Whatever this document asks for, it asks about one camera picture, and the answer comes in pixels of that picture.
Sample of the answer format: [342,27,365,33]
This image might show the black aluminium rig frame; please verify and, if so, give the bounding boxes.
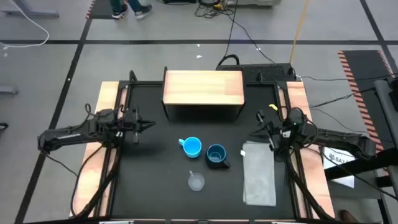
[93,70,315,224]

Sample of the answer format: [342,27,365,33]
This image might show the white printed paper sheet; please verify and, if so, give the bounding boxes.
[322,146,356,189]

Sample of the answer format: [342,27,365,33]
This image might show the clear plastic cup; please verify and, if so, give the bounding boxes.
[187,170,206,192]

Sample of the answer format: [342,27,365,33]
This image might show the person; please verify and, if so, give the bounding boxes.
[109,0,153,20]

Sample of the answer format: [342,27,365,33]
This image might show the light blue plastic cup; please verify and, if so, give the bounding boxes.
[178,136,203,159]

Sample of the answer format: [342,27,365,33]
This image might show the grey equipment box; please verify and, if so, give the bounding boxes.
[226,0,282,7]

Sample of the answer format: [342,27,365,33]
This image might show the black mat with striped edges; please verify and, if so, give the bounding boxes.
[85,0,129,20]
[338,49,398,153]

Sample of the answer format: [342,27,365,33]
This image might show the wooden shelf with black legs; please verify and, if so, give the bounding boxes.
[161,66,246,122]

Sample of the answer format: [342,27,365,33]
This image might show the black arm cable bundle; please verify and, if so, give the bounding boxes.
[284,149,335,222]
[70,144,122,218]

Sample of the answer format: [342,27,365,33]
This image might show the thick black looped cable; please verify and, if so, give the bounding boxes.
[217,54,240,68]

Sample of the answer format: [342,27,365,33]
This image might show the black perforated computer case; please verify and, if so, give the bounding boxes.
[216,63,296,84]

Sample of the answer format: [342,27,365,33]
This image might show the tangled black cable pile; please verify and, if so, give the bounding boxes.
[195,0,234,19]

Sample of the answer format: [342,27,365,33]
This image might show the folded light cloth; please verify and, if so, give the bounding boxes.
[241,140,277,207]

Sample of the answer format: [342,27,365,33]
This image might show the black metal beam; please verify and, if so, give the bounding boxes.
[323,148,398,224]

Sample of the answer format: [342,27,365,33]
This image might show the yellow floor cable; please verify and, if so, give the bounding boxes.
[289,0,309,65]

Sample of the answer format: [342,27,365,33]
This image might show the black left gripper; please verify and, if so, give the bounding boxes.
[116,105,156,144]

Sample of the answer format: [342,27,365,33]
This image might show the grey desk foot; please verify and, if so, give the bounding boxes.
[0,0,60,19]
[0,85,19,96]

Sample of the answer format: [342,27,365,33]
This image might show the white floor cable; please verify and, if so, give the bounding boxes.
[0,0,50,49]

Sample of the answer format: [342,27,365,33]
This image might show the thin black floor cable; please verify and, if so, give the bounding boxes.
[229,14,277,65]
[300,72,398,82]
[309,88,377,109]
[223,0,239,58]

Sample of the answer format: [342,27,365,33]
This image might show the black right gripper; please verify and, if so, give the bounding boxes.
[249,110,292,152]

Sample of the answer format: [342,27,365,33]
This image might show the grey padded post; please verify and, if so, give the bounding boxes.
[373,79,398,200]

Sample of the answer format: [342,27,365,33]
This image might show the dark round mug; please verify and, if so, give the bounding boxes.
[205,144,231,170]

